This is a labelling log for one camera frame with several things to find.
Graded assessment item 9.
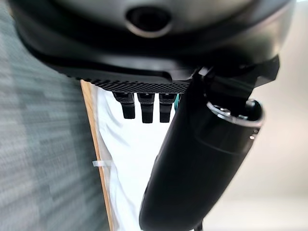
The teal cloth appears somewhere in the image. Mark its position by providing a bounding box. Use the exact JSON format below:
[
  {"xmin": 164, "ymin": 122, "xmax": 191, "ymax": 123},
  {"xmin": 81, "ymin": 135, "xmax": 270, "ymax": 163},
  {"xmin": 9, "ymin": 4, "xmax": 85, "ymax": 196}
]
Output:
[{"xmin": 173, "ymin": 93, "xmax": 181, "ymax": 112}]

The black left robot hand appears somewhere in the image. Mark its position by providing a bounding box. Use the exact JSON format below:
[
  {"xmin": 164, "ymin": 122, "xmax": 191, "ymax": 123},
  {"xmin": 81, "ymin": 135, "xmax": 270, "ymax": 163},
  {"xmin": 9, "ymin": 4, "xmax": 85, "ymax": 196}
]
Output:
[{"xmin": 9, "ymin": 0, "xmax": 295, "ymax": 231}]

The wooden bed frame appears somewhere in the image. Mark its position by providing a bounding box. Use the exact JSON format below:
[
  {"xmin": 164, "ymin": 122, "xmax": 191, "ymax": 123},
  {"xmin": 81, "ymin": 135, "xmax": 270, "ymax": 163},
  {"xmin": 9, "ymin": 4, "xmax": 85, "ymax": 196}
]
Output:
[{"xmin": 80, "ymin": 79, "xmax": 114, "ymax": 231}]

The white bed sheet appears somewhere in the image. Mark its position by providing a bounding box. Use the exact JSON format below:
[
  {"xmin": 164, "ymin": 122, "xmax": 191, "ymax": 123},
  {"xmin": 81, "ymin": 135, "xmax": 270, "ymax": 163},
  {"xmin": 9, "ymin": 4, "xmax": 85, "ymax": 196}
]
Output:
[{"xmin": 90, "ymin": 83, "xmax": 180, "ymax": 231}]

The clear tape strip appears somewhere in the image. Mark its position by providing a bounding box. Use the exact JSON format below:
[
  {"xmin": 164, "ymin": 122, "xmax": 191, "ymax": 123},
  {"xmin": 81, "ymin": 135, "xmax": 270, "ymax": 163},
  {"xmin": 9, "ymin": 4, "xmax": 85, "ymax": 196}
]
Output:
[{"xmin": 92, "ymin": 159, "xmax": 113, "ymax": 167}]

